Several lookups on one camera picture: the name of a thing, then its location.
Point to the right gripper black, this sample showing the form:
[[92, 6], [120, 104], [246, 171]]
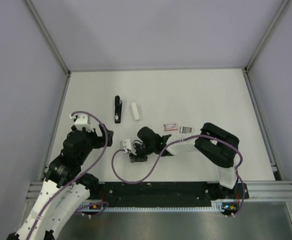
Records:
[[138, 157]]

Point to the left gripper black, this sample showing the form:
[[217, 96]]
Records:
[[100, 140]]

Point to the black stapler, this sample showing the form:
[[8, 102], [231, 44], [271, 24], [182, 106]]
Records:
[[118, 109]]

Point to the white stapler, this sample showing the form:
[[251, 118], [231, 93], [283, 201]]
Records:
[[135, 112]]

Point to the staple box tray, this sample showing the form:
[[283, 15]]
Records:
[[186, 130]]

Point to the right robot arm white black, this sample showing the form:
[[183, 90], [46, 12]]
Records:
[[216, 144]]

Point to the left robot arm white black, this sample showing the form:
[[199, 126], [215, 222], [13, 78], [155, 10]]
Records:
[[61, 193]]

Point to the red white staple box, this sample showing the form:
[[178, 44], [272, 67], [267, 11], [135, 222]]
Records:
[[170, 126]]

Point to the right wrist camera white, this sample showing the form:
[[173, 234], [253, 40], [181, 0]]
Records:
[[127, 146]]

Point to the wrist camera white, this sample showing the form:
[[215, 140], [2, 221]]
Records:
[[127, 146], [81, 122]]

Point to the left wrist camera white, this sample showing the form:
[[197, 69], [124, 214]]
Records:
[[81, 122]]

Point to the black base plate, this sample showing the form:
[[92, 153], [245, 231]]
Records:
[[166, 194]]

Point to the left aluminium corner post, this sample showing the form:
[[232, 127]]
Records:
[[46, 35]]

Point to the aluminium corner post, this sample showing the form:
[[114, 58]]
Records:
[[46, 35], [284, 6]]

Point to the aluminium frame rail front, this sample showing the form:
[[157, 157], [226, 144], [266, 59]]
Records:
[[270, 191]]

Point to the right aluminium corner post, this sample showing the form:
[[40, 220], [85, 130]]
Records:
[[284, 6]]

